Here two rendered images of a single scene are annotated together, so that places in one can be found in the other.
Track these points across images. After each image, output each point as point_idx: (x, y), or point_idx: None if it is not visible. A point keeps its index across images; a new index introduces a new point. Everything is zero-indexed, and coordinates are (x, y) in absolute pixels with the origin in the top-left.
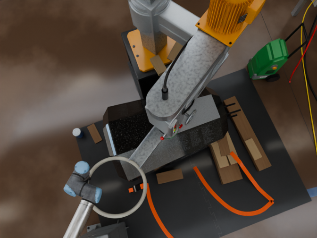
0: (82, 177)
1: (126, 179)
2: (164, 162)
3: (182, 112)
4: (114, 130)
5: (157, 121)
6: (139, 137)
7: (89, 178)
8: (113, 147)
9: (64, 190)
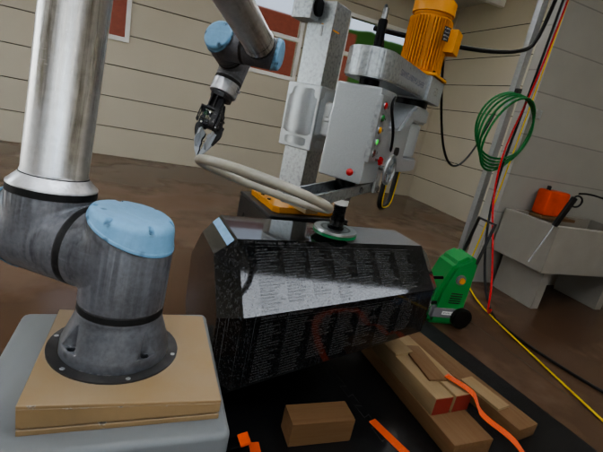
0: None
1: (240, 313)
2: (328, 299)
3: (394, 99)
4: (232, 221)
5: (351, 117)
6: (283, 233)
7: (222, 127)
8: (229, 234)
9: (208, 28)
